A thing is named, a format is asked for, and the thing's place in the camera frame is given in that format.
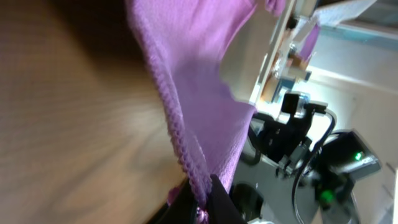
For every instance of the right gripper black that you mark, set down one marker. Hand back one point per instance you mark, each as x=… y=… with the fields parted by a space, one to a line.
x=284 y=144

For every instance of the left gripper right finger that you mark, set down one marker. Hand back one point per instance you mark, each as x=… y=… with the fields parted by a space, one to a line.
x=220 y=207

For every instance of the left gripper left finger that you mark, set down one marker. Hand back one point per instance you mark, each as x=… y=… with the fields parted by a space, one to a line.
x=182 y=211

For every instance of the purple cloth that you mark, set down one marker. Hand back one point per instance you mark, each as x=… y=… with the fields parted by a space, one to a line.
x=310 y=43
x=184 y=43

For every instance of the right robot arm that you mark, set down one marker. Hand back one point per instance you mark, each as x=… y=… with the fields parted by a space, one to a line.
x=310 y=152

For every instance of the crumpled purple cloth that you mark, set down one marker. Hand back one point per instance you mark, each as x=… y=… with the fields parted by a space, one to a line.
x=310 y=43

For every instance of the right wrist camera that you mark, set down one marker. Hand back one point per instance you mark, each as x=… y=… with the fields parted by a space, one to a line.
x=298 y=105

